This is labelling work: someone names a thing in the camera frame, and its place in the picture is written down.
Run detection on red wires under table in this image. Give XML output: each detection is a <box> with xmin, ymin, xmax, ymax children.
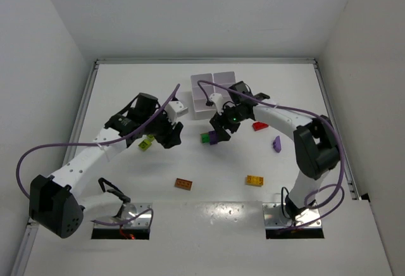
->
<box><xmin>118</xmin><ymin>225</ymin><xmax>137</xmax><ymax>241</ymax></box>

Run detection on white compartment tray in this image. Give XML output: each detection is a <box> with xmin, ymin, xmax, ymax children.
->
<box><xmin>213</xmin><ymin>72</ymin><xmax>236</xmax><ymax>88</ymax></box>
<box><xmin>190</xmin><ymin>73</ymin><xmax>216</xmax><ymax>120</ymax></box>

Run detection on right white compartment tray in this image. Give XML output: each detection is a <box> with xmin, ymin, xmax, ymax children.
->
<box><xmin>213</xmin><ymin>72</ymin><xmax>236</xmax><ymax>88</ymax></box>

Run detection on brown lego plate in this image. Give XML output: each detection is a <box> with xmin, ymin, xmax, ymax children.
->
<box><xmin>175</xmin><ymin>178</ymin><xmax>192</xmax><ymax>191</ymax></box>

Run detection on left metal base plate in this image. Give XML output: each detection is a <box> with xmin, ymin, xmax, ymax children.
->
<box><xmin>92</xmin><ymin>203</ymin><xmax>154</xmax><ymax>229</ymax></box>

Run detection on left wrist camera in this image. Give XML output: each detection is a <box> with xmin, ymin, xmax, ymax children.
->
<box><xmin>165</xmin><ymin>101</ymin><xmax>189</xmax><ymax>124</ymax></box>

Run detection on purple lego plate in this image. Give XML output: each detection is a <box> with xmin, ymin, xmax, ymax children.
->
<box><xmin>208</xmin><ymin>130</ymin><xmax>218</xmax><ymax>145</ymax></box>

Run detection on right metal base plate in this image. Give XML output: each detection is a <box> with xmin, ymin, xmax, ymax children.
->
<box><xmin>263</xmin><ymin>202</ymin><xmax>323</xmax><ymax>230</ymax></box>

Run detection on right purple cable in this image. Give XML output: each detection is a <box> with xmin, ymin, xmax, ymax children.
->
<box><xmin>197</xmin><ymin>80</ymin><xmax>346</xmax><ymax>231</ymax></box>

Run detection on left white compartment tray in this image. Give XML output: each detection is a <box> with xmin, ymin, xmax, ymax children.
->
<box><xmin>190</xmin><ymin>73</ymin><xmax>216</xmax><ymax>120</ymax></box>

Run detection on yellow lego brick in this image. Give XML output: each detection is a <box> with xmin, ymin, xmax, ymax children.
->
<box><xmin>246</xmin><ymin>175</ymin><xmax>264</xmax><ymax>187</ymax></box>

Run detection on long red lego brick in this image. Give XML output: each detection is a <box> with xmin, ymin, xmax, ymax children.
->
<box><xmin>252</xmin><ymin>122</ymin><xmax>269</xmax><ymax>132</ymax></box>

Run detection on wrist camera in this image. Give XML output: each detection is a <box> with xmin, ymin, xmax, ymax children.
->
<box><xmin>165</xmin><ymin>101</ymin><xmax>189</xmax><ymax>124</ymax></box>
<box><xmin>206</xmin><ymin>93</ymin><xmax>225</xmax><ymax>115</ymax></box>

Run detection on lavender curved lego brick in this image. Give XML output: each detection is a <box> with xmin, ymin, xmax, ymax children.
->
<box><xmin>272</xmin><ymin>135</ymin><xmax>282</xmax><ymax>153</ymax></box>

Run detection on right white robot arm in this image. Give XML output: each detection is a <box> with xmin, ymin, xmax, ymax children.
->
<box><xmin>206</xmin><ymin>82</ymin><xmax>340</xmax><ymax>220</ymax></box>

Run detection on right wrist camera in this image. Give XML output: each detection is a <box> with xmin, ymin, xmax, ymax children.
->
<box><xmin>206</xmin><ymin>93</ymin><xmax>225</xmax><ymax>115</ymax></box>

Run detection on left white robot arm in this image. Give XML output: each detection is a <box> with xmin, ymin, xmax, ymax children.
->
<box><xmin>29</xmin><ymin>93</ymin><xmax>187</xmax><ymax>239</ymax></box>

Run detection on metal base plate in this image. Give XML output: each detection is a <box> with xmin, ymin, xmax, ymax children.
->
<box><xmin>92</xmin><ymin>203</ymin><xmax>154</xmax><ymax>229</ymax></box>
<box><xmin>263</xmin><ymin>202</ymin><xmax>323</xmax><ymax>230</ymax></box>

